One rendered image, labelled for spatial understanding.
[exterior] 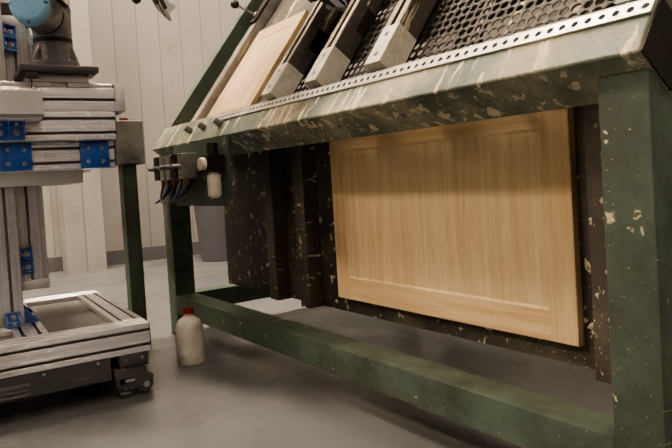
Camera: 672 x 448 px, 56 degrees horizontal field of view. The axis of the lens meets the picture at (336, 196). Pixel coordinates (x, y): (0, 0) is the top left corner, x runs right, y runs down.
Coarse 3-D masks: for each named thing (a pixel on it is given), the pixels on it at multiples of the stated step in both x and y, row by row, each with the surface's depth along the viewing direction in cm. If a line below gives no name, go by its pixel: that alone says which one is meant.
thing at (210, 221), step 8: (200, 208) 528; (208, 208) 524; (216, 208) 523; (200, 216) 530; (208, 216) 525; (216, 216) 524; (200, 224) 531; (208, 224) 526; (216, 224) 524; (224, 224) 525; (200, 232) 533; (208, 232) 527; (216, 232) 525; (224, 232) 526; (200, 240) 535; (208, 240) 528; (216, 240) 526; (224, 240) 526; (200, 248) 539; (208, 248) 529; (216, 248) 527; (224, 248) 527; (208, 256) 530; (216, 256) 528; (224, 256) 528
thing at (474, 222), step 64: (448, 128) 164; (512, 128) 148; (384, 192) 188; (448, 192) 166; (512, 192) 149; (576, 192) 137; (384, 256) 190; (448, 256) 168; (512, 256) 151; (576, 256) 137; (512, 320) 151; (576, 320) 137
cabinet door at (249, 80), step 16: (304, 16) 238; (272, 32) 254; (288, 32) 239; (256, 48) 259; (272, 48) 243; (288, 48) 234; (240, 64) 262; (256, 64) 247; (272, 64) 232; (240, 80) 250; (256, 80) 236; (224, 96) 253; (240, 96) 239; (256, 96) 226
